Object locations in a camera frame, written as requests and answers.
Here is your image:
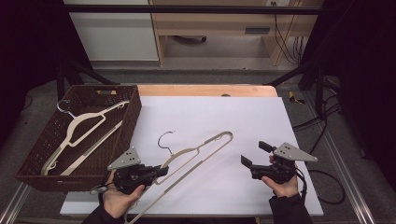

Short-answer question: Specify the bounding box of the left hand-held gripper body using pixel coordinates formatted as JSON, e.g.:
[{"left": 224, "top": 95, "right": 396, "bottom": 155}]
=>
[{"left": 106, "top": 147, "right": 153, "bottom": 195}]

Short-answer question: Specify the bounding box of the black curtain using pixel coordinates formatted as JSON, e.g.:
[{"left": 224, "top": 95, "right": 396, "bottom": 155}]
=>
[
  {"left": 0, "top": 0, "right": 94, "bottom": 147},
  {"left": 300, "top": 0, "right": 396, "bottom": 188}
]

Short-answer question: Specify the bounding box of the black horizontal bar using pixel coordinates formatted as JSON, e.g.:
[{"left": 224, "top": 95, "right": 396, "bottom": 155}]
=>
[{"left": 62, "top": 4, "right": 321, "bottom": 15}]

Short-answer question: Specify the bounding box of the white table sheet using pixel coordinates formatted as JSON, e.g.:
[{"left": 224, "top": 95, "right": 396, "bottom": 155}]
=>
[{"left": 59, "top": 95, "right": 325, "bottom": 217}]

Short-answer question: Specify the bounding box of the aluminium rail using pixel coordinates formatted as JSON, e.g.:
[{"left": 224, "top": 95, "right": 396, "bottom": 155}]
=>
[
  {"left": 0, "top": 182, "right": 30, "bottom": 224},
  {"left": 303, "top": 92, "right": 376, "bottom": 224}
]

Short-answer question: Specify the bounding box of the light wooden desk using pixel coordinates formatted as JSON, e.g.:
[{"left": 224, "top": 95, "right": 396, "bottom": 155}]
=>
[{"left": 150, "top": 0, "right": 325, "bottom": 67}]

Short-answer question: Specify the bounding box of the black looped floor cable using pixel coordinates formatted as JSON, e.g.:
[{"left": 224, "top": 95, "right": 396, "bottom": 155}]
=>
[{"left": 306, "top": 169, "right": 347, "bottom": 205}]

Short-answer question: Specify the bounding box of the white cable plug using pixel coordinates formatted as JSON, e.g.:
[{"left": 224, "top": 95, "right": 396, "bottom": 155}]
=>
[{"left": 90, "top": 184, "right": 108, "bottom": 196}]

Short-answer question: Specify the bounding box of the yellow and black tool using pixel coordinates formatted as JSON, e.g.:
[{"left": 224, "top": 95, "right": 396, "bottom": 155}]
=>
[{"left": 288, "top": 91, "right": 306, "bottom": 105}]

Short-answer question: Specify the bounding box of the person's right hand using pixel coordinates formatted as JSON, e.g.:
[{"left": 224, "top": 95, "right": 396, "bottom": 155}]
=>
[{"left": 261, "top": 175, "right": 300, "bottom": 199}]

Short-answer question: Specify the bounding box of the person's left hand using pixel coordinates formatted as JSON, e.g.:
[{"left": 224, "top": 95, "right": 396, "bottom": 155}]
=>
[{"left": 102, "top": 179, "right": 146, "bottom": 219}]

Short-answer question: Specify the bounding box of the bundle of black cables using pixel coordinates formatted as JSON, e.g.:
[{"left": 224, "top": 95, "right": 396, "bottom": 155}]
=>
[{"left": 273, "top": 2, "right": 305, "bottom": 65}]

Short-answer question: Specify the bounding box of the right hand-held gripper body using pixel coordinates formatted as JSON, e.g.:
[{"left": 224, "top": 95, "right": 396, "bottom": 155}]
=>
[{"left": 250, "top": 142, "right": 318, "bottom": 185}]

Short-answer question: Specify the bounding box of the white cabinet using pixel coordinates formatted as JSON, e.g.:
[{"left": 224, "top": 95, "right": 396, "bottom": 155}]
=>
[{"left": 64, "top": 0, "right": 160, "bottom": 62}]

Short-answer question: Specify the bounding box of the beige hanger with metal hook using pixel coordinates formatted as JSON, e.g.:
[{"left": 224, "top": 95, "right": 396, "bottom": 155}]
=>
[
  {"left": 124, "top": 130, "right": 234, "bottom": 224},
  {"left": 40, "top": 99, "right": 131, "bottom": 177}
]

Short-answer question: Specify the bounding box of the brown woven basket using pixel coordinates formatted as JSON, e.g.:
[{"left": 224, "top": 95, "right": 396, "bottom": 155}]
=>
[{"left": 14, "top": 84, "right": 143, "bottom": 192}]

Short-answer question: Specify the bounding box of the black metal stand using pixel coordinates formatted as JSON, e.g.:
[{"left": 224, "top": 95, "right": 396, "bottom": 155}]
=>
[
  {"left": 266, "top": 57, "right": 326, "bottom": 118},
  {"left": 56, "top": 57, "right": 120, "bottom": 101}
]

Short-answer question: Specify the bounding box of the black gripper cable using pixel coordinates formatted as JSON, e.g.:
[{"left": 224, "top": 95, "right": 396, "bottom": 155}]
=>
[{"left": 293, "top": 167, "right": 309, "bottom": 203}]

